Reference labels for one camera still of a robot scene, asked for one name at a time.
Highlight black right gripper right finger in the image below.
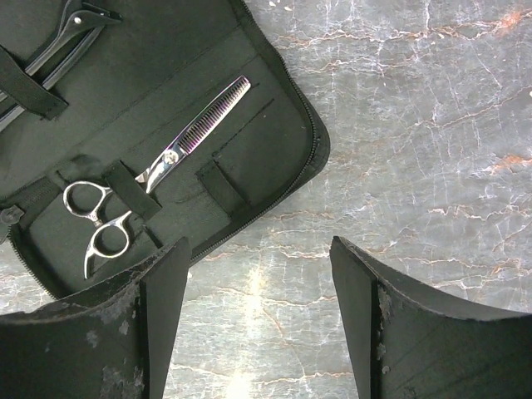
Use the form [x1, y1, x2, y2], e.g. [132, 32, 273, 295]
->
[330, 236, 531, 398]

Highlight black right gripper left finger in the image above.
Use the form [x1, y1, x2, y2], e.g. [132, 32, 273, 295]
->
[1, 238, 191, 398]

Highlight silver thinning scissors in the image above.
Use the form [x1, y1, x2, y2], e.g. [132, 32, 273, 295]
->
[62, 76, 251, 279]

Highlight black zip tool case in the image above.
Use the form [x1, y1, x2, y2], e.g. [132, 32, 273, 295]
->
[1, 1, 330, 298]

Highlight black hair clip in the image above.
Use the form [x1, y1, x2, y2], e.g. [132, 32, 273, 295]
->
[1, 1, 122, 130]

